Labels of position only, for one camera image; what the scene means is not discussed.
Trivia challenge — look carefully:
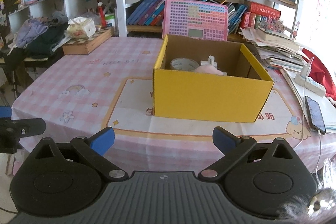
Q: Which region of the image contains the pink plush paw toy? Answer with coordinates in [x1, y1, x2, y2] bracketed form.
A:
[194, 64, 227, 76]

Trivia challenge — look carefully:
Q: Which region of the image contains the pile of clothes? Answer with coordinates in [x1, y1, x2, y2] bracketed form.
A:
[4, 11, 68, 64]

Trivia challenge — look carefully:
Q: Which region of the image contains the wooden chess box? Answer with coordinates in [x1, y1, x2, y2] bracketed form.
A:
[62, 28, 114, 55]

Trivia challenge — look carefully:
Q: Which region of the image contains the white power adapter with usb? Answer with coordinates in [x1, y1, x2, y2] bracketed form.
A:
[200, 55, 218, 68]

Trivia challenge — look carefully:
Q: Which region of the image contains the red thick book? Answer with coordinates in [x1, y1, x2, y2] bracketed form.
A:
[244, 1, 281, 19]

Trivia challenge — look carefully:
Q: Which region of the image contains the tissue pack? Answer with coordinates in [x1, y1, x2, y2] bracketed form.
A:
[66, 16, 96, 39]

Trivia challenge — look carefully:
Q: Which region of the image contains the clear tape roll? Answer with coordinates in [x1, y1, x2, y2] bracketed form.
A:
[170, 58, 199, 72]

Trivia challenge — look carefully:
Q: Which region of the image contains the red cloth bag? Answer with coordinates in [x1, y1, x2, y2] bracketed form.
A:
[302, 48, 335, 101]

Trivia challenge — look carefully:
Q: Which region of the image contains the black smartphone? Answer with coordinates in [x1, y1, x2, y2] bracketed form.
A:
[305, 96, 326, 135]

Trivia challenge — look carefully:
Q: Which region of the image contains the stack of papers and books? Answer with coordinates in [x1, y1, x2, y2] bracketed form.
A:
[240, 27, 307, 72]

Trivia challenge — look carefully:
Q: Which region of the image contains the pink checkered tablecloth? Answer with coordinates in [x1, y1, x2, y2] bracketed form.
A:
[12, 37, 335, 173]

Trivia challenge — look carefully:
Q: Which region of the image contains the white power strip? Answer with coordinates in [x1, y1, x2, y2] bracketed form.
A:
[294, 74, 326, 97]

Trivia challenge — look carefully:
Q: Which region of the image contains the row of blue books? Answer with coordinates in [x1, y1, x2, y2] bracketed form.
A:
[126, 0, 165, 26]

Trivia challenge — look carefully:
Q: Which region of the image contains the yellow cardboard box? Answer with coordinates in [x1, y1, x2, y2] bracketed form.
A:
[153, 35, 274, 123]

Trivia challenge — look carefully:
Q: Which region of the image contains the white charging cable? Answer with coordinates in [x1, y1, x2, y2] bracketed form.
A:
[296, 56, 324, 175]

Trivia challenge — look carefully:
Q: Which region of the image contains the pink toy keyboard tablet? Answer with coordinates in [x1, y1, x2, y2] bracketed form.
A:
[162, 0, 228, 41]

